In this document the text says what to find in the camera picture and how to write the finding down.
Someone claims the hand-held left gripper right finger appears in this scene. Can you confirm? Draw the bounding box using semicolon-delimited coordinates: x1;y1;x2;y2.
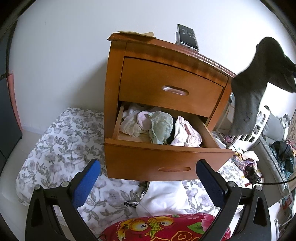
196;159;272;241

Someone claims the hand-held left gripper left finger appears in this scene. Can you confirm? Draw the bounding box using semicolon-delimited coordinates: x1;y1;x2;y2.
25;159;101;241

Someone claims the white shirt with black strap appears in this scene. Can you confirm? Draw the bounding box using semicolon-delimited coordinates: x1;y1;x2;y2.
124;180;219;217

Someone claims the pink and white garment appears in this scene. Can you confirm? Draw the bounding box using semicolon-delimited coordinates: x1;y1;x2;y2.
170;116;202;148

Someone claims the deep wooden drawer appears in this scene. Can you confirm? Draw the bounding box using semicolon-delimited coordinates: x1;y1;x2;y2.
104;101;235;181

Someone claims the black lace garment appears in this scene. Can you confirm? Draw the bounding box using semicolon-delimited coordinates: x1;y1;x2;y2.
166;120;178;144

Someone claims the cream lace underwear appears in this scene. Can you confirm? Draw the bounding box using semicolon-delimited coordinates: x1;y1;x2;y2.
120;103;142;138

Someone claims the green lace underwear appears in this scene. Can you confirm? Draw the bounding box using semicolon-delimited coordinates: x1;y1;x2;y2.
148;111;174;145

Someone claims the pale pink garment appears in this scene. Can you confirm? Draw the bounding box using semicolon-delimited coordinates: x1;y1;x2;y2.
137;110;153;134

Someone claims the dark grey cloth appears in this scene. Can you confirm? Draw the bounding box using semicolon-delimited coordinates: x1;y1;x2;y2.
228;36;296;136

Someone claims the pile of colourful clutter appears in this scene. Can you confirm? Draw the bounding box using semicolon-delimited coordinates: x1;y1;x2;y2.
232;151;262;183

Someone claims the grey floral blanket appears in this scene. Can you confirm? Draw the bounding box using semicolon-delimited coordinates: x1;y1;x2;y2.
15;108;232;227

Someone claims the red printed blanket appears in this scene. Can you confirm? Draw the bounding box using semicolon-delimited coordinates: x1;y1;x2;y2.
101;213;232;241

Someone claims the grey sofa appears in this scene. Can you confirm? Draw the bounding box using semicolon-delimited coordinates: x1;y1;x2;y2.
254;111;296;198

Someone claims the white lattice basket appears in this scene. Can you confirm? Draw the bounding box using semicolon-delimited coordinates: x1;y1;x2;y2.
238;105;271;143

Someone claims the dark clothes heap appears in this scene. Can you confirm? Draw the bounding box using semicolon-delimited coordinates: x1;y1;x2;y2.
269;140;296;173

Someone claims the dark cabinet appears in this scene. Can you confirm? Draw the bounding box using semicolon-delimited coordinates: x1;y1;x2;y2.
0;20;23;161

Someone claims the wooden nightstand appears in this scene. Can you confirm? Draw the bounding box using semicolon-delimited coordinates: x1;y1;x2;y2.
104;32;237;181

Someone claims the shallow wooden drawer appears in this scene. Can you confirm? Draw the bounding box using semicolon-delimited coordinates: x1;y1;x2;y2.
118;57;225;118

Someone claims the smartphone on white stand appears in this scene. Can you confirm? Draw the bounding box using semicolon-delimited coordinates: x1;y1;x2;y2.
174;24;200;51

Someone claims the brown paper envelope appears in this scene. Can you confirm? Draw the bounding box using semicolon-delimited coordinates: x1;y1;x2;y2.
117;31;156;38

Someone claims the black cable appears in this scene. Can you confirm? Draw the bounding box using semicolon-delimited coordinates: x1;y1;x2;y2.
220;133;296;186

